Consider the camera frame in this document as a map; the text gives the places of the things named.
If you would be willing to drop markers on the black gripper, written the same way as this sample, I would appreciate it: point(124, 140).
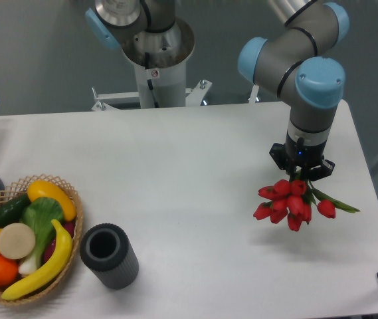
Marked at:
point(304, 153)

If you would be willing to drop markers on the red tulip bouquet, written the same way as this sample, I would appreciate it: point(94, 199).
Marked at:
point(293, 199)

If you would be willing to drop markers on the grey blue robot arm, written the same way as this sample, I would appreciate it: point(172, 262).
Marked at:
point(293, 68)

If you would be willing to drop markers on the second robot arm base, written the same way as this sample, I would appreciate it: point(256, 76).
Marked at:
point(149, 32)

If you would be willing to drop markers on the white metal robot stand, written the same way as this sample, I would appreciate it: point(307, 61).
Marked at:
point(157, 88)

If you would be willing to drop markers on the dark grey ribbed vase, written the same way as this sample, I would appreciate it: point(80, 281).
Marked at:
point(106, 250)

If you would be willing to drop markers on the purple red vegetable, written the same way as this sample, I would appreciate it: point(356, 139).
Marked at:
point(70, 227)

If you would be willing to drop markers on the yellow banana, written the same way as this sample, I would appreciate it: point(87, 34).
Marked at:
point(46, 273)

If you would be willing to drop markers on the green bok choy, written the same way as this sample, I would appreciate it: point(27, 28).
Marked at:
point(38, 216)

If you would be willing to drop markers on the dark green cucumber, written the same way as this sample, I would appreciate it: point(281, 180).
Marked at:
point(11, 211)

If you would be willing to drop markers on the beige round disc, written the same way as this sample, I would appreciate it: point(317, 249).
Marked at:
point(17, 240)

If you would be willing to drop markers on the woven wicker basket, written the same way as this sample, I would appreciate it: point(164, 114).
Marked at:
point(21, 186)

